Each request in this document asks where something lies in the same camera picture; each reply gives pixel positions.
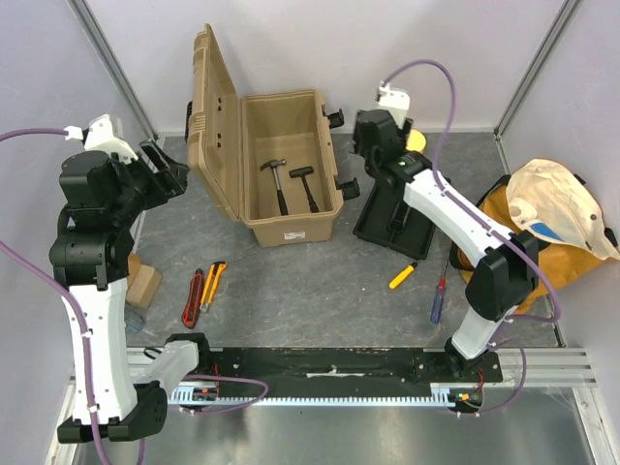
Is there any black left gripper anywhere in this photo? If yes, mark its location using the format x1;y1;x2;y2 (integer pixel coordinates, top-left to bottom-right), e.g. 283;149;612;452
109;139;190;227

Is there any black rubber mallet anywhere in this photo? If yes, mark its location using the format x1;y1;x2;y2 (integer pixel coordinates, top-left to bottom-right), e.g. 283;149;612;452
289;166;319;213

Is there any black tool tray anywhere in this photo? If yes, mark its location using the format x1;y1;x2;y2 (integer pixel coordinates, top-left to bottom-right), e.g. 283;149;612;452
353;182;435;260

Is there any tan plastic tool box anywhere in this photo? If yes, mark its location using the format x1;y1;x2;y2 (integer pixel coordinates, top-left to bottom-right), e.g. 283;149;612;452
186;25;359;247

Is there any small steel claw hammer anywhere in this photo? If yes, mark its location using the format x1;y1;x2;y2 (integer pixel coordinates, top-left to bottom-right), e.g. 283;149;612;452
260;159;289;216

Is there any yellow black utility knife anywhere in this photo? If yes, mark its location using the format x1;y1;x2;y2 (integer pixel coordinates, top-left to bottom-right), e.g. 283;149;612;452
200;261;227;313

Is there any yellow handle screwdriver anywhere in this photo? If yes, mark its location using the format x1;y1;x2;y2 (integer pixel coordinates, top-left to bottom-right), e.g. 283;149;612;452
388;262;418;290

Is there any blue red handle screwdriver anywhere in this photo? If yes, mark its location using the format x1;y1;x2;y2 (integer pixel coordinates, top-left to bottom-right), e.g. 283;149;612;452
430;258;450;325

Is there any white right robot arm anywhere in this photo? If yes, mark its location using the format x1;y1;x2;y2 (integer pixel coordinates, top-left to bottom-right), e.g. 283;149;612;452
354;109;539;382

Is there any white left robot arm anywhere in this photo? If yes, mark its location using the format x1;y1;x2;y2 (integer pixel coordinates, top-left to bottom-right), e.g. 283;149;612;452
49;140;213;444

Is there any brown cardboard box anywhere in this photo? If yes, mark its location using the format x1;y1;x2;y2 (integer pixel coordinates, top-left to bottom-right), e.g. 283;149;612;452
126;254;163;309

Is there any red black utility knife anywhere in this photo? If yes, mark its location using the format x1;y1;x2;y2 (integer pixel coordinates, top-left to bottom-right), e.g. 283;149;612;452
181;268;204;329

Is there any silver drink can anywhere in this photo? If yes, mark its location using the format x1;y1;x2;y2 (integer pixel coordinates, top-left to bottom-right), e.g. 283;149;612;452
124;309;144;334

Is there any orange cloth bag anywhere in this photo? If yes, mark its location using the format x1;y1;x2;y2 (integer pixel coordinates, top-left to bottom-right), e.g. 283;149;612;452
449;174;604;290

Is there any right aluminium corner profile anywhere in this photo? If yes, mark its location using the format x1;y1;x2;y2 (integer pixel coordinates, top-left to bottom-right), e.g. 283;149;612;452
493;0;584;137

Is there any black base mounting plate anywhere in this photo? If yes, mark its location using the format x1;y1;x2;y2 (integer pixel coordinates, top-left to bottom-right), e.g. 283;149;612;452
195;348;503;397

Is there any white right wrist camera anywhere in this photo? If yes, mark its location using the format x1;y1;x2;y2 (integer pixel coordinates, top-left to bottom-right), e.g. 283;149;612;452
377;81;411;129

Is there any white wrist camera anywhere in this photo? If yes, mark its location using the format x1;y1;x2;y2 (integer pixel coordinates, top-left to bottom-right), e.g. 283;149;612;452
64;114;139;165
377;81;411;129

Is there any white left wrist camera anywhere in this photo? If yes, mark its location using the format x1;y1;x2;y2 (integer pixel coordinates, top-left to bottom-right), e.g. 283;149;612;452
64;114;139;165

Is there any aluminium corner frame profile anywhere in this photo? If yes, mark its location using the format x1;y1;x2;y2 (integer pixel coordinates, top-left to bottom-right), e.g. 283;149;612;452
68;0;159;140

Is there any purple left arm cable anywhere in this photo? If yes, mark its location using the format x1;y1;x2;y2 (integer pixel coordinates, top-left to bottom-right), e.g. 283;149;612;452
0;127;270;465

